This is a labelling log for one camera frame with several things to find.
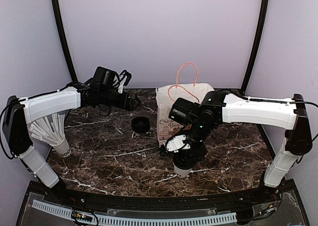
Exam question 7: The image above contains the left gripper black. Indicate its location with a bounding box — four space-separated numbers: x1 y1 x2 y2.
99 88 141 111

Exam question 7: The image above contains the stack of black lids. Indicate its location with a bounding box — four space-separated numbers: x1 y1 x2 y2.
131 116 150 134

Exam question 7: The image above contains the white paper takeout bag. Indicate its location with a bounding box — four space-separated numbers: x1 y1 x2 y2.
155 62 216 147

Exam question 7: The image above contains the single white paper cup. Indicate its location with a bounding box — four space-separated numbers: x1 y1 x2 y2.
173 163 193 178

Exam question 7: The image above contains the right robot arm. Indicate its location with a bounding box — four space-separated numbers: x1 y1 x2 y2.
186 91 313 203

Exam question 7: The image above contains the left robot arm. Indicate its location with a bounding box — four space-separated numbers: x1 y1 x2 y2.
0 82 141 204

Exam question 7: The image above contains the cup holding wrapped straws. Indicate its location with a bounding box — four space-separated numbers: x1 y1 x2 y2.
29 113 71 157

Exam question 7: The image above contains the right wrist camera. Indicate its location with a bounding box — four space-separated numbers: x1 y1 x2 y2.
159 134 190 156

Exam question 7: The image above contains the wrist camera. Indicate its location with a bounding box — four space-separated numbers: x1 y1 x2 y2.
159 134 190 156
114 70 132 93

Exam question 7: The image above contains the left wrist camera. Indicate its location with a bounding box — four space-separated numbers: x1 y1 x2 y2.
114 70 132 93

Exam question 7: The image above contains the white slotted cable duct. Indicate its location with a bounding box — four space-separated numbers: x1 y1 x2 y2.
31 200 237 226

